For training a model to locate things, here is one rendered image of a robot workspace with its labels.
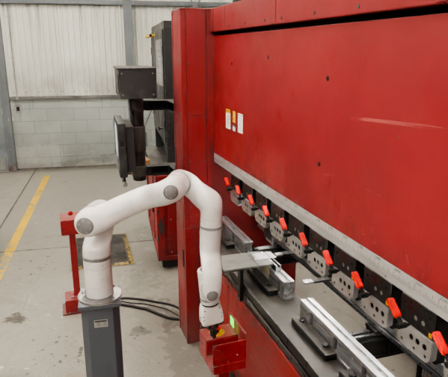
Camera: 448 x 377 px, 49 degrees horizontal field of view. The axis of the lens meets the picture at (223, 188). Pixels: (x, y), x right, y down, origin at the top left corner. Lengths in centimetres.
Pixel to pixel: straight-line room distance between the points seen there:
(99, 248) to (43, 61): 729
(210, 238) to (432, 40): 111
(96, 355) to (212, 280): 66
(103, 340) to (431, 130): 160
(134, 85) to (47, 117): 615
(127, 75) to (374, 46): 194
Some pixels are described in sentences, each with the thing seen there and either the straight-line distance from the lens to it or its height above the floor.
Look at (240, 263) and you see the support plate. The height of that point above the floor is 100.
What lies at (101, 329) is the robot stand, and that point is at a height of 88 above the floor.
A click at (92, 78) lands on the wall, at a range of 922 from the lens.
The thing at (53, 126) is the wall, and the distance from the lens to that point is 936.
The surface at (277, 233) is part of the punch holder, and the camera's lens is 240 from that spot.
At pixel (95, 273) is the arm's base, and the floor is 114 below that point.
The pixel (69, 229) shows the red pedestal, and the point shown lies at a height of 73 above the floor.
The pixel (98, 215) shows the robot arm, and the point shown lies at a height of 141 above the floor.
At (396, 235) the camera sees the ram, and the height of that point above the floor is 150.
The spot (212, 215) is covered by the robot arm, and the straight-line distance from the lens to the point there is 200.
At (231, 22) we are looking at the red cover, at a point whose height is 220.
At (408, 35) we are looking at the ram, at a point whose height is 209.
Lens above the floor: 205
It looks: 15 degrees down
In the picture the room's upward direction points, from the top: straight up
